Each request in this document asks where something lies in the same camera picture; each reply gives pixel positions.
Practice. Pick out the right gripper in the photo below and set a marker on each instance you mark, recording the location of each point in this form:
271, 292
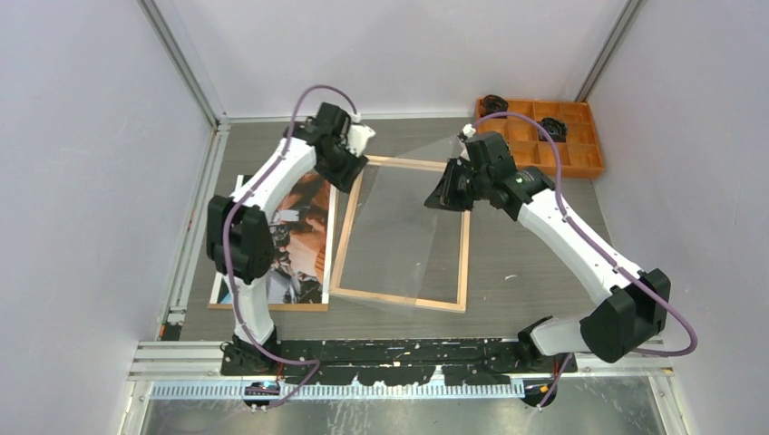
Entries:
444, 197

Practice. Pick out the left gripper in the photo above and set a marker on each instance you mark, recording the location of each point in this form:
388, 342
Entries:
343, 181

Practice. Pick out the white wooden picture frame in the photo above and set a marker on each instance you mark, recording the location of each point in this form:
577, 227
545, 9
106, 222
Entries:
462, 258

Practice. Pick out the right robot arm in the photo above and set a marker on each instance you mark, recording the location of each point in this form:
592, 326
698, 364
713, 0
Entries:
627, 299

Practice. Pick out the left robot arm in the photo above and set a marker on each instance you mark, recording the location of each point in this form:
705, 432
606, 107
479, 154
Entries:
238, 237

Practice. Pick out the printed photo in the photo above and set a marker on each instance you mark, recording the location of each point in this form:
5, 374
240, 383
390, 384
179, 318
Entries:
300, 240

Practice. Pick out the black tape roll top-left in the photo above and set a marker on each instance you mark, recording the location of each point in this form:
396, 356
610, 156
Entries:
490, 104

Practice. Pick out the black tape roll middle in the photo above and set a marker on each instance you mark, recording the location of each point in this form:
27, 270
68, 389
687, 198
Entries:
556, 129

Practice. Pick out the brown backing board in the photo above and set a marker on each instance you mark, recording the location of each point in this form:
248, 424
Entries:
270, 307

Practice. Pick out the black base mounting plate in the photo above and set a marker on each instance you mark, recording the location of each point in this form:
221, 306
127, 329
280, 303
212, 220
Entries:
479, 361

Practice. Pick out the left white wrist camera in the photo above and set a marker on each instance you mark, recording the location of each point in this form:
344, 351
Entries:
358, 135

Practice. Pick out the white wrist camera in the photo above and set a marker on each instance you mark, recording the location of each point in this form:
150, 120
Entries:
467, 132
358, 135

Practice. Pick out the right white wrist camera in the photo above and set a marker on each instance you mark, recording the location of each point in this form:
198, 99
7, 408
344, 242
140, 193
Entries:
467, 132

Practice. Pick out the aluminium rail front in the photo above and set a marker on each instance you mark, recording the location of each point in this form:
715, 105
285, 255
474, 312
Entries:
193, 360

